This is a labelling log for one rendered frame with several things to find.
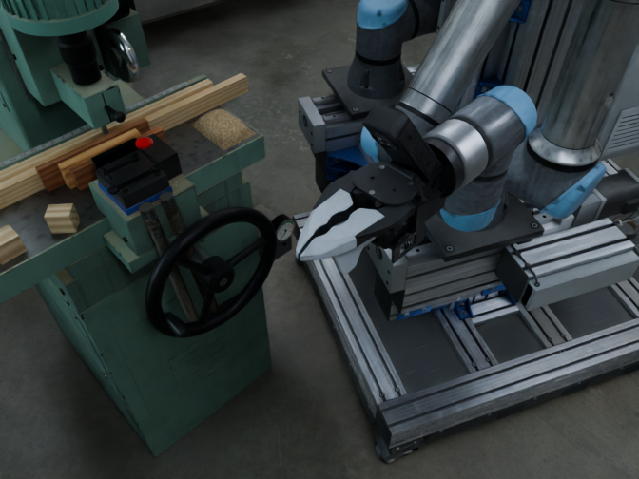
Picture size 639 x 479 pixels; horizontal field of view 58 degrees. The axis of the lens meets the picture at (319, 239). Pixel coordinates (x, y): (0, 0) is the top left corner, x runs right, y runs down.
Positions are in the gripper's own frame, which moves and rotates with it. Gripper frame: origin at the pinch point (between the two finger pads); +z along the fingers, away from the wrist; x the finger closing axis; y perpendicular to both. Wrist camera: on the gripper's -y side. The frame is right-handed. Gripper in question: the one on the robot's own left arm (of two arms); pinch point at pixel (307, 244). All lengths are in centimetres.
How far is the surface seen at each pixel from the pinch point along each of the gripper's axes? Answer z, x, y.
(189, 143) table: -21, 63, 30
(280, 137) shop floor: -108, 152, 117
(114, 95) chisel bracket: -10, 65, 14
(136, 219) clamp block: 1, 45, 25
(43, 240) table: 14, 58, 29
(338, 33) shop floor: -199, 204, 116
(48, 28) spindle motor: -3, 62, -2
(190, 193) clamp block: -10, 45, 26
